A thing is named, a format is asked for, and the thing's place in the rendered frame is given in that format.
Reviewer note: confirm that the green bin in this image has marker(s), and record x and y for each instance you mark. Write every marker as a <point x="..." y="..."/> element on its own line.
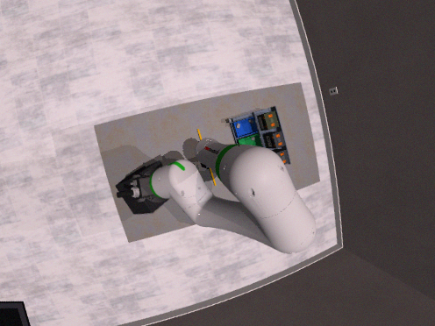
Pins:
<point x="247" y="140"/>

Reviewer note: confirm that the blue open bin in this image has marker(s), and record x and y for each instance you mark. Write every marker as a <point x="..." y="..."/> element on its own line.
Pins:
<point x="245" y="128"/>

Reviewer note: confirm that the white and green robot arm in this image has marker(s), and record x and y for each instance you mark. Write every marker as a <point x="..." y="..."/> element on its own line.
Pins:
<point x="255" y="175"/>

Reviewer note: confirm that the grey metal shelf frame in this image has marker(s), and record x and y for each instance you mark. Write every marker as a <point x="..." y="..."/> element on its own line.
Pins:
<point x="255" y="114"/>

